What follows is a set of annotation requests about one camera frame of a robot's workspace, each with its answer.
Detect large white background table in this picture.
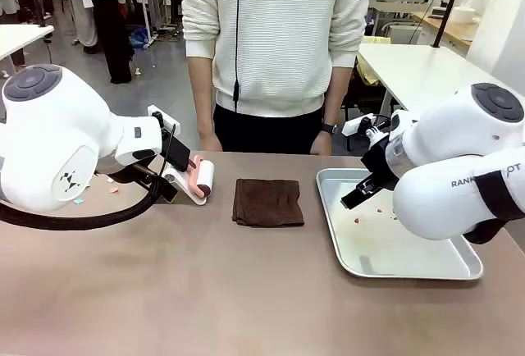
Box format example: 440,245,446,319
355,43,525,117

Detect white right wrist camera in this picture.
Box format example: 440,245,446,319
340,112,379,138

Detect bystander in grey trousers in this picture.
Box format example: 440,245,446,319
65,0,100,56

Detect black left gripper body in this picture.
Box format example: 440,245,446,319
162,135,193,173

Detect small white background table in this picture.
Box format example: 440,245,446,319
0,23,56,82

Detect silver metal tray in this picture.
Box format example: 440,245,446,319
315,167,485,281

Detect white round container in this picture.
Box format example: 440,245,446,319
450,4,477,25

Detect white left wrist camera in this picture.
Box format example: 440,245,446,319
146,104,180,133

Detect pink handled white lint roller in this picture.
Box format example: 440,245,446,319
186,153,217,200

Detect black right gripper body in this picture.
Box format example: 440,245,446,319
360,137,402,192

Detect person's right hand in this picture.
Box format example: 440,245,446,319
198,131,224,153

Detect black trousers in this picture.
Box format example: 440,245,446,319
212,103,326,156

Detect person's left hand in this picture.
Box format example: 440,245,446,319
309,131,334,157

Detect blue plastic bag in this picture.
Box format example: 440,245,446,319
130,26,152,50

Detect white folding stand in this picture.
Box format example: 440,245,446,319
162,167,208,208

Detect black corrugated cable sleeve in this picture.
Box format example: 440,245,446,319
0,167,178,232

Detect wooden top workbench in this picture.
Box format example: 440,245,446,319
411,8,480,50

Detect dark brown cloth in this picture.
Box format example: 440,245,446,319
231,178,306,228

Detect bystander in black trousers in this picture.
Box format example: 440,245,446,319
75,0,144,85

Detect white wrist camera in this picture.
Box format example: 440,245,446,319
146,104,180,133
340,112,379,138

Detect person's right forearm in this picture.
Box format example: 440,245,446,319
187,55,217,138

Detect person's left forearm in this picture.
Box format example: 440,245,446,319
322,65,354,128

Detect black tripod pole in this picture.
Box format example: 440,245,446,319
431,0,468,49

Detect black hanging cord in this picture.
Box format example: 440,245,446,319
232,0,244,112

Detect white knit sweater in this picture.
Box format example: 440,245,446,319
178,0,372,119

